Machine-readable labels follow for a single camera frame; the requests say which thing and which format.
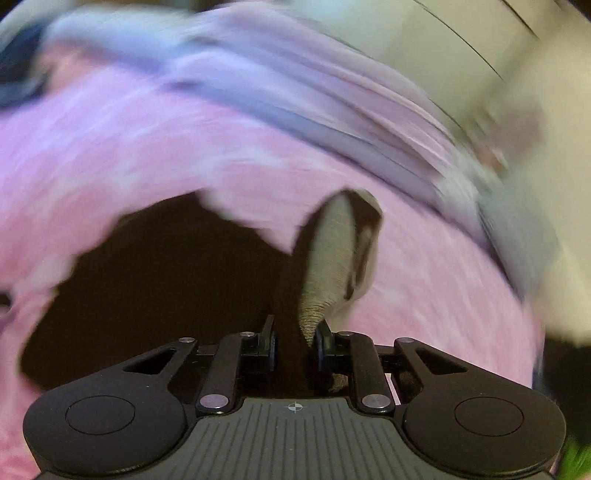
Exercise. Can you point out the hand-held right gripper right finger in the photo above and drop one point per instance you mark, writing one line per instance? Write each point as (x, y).
(320, 351)

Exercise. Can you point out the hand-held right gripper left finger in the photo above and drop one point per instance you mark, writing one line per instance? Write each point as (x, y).
(271, 350)

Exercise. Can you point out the dark brown and white sweater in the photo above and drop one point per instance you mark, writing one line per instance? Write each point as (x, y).
(184, 286)

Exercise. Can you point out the pink patterned blanket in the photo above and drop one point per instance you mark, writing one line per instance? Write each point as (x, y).
(115, 152)

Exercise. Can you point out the lilac striped quilt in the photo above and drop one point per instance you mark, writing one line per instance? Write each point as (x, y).
(286, 78)

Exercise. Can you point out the green object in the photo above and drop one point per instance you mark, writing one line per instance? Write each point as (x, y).
(577, 459)

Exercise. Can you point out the cream cabinet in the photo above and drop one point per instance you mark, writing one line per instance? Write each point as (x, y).
(545, 152)

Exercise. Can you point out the dark blue cloth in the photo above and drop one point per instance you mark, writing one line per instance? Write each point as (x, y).
(21, 64)

